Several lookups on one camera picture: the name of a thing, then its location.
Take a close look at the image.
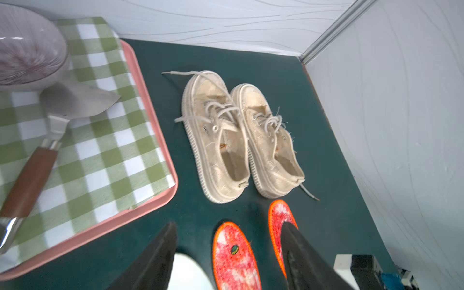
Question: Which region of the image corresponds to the metal spatula wooden handle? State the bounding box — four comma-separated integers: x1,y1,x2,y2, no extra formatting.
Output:
1,80,120,254

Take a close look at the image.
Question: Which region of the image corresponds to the red patterned insole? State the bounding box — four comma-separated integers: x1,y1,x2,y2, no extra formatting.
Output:
212,222,262,290
268,199,298,278

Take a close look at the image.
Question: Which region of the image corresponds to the beige sneaker one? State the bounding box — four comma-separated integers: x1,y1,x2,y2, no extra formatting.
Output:
170,71,250,204
231,83,320,201

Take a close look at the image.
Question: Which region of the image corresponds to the green white checkered cloth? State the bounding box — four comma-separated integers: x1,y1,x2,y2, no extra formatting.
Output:
0,16,176,273

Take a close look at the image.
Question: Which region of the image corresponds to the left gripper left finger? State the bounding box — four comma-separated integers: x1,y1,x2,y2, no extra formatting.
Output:
108,222,178,290

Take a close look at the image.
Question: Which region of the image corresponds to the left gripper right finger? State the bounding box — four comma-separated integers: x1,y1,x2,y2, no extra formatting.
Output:
280,222,352,290

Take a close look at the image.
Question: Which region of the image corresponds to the pink tray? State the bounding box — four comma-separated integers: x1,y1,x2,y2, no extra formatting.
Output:
0,39,179,282

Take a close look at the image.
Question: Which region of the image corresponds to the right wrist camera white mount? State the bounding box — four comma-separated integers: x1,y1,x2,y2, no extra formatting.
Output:
332,253,385,290

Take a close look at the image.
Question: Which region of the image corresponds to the pink speckled bowl on cloth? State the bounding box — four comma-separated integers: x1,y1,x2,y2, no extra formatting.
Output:
1,3,70,91

